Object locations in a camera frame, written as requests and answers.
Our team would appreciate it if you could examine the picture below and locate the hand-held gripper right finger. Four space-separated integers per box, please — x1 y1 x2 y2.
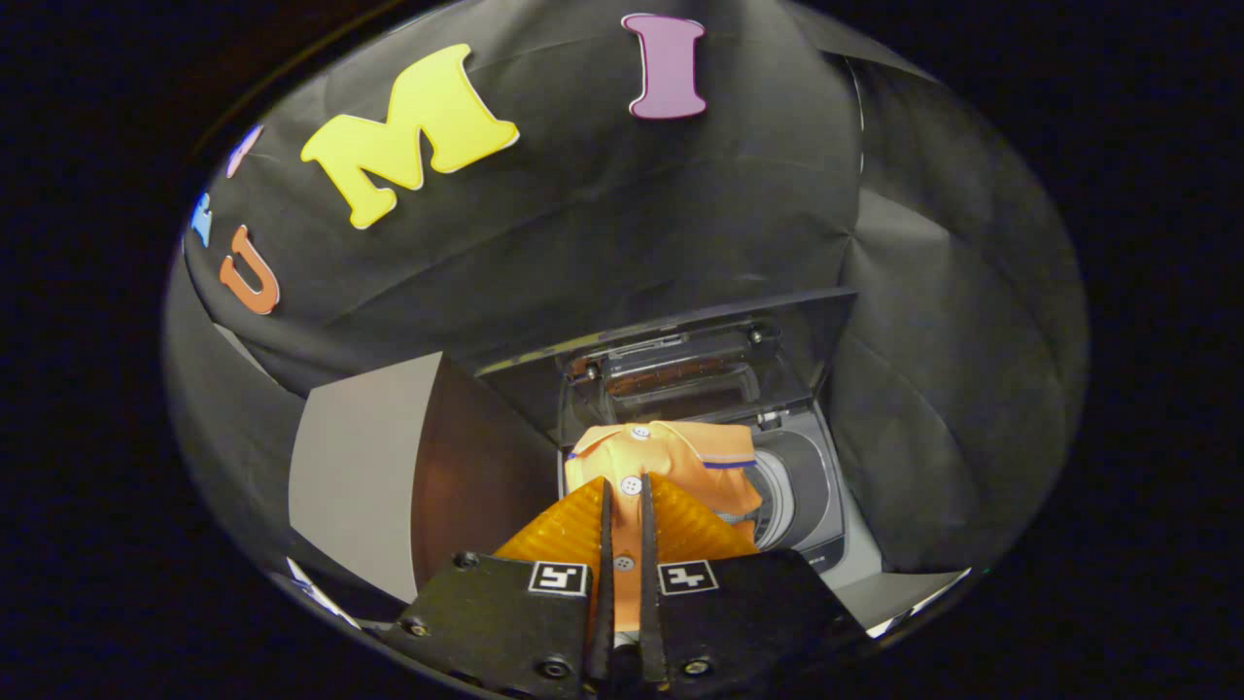
636 472 873 699

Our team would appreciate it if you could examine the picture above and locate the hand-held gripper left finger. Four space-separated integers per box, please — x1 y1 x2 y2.
381 475 616 699

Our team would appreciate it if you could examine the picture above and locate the orange polo shirt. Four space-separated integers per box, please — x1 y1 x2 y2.
564 420 765 633

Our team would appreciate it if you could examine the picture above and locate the grey washing machine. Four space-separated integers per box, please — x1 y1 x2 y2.
556 403 887 594

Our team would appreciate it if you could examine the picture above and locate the grey cabinet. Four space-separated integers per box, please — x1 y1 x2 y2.
289 352 562 606

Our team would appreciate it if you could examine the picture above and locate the black backdrop cloth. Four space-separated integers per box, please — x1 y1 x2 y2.
160 0 1089 575

